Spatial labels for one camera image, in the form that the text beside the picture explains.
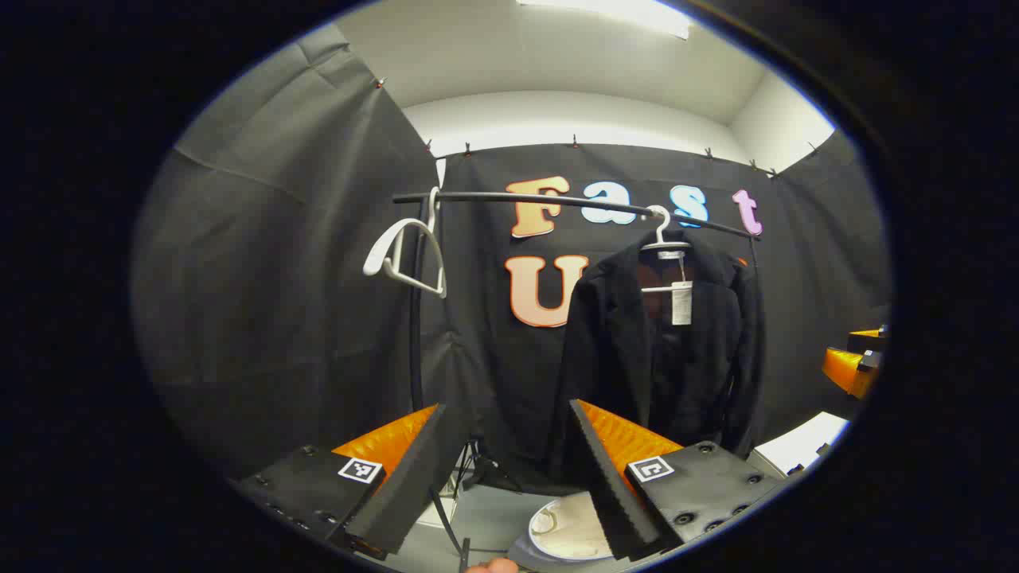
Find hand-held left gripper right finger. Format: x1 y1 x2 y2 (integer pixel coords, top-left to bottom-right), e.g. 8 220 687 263
567 398 786 563

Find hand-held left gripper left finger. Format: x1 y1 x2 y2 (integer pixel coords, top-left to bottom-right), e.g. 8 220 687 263
229 403 470 562

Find white laundry hamper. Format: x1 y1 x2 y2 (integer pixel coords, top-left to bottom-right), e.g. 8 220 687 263
509 492 631 566

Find black jacket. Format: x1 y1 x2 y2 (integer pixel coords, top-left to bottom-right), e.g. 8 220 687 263
549 231 765 486

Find white hanger with clothes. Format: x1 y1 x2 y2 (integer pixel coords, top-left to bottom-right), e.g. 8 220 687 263
639 205 693 294

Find empty white plastic hanger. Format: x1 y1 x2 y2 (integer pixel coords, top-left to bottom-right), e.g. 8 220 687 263
363 187 448 299

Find black metal clothes rack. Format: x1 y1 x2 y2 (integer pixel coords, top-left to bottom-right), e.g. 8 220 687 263
392 189 763 415

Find black backdrop stand legs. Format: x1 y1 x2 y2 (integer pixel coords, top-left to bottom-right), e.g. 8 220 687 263
452 434 528 496

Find black backdrop cloth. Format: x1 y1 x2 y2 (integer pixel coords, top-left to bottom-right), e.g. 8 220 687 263
131 22 892 494

